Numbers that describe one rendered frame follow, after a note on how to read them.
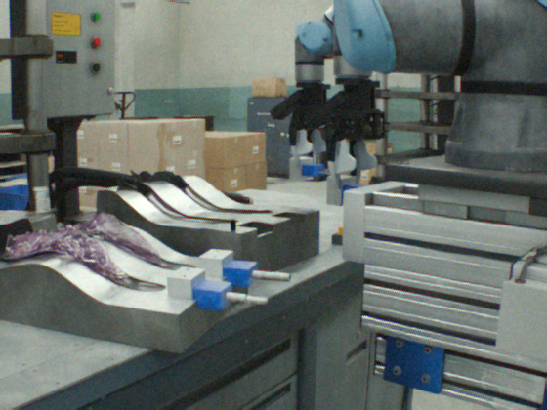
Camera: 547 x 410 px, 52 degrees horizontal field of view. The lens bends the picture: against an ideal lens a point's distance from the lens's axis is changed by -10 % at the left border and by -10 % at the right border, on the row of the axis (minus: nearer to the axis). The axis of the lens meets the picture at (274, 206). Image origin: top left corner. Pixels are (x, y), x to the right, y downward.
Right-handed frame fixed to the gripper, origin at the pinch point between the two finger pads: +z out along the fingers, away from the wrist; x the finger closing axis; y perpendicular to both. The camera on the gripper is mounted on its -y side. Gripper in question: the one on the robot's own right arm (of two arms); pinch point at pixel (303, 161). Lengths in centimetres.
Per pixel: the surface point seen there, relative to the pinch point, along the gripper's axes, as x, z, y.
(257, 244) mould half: -46, 9, 26
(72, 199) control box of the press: -27, 13, -69
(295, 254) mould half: -34.0, 13.2, 24.4
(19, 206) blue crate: 81, 61, -340
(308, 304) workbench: -32.2, 23.3, 26.2
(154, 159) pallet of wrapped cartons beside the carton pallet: 190, 32, -298
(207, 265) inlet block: -63, 8, 31
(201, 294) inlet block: -71, 9, 39
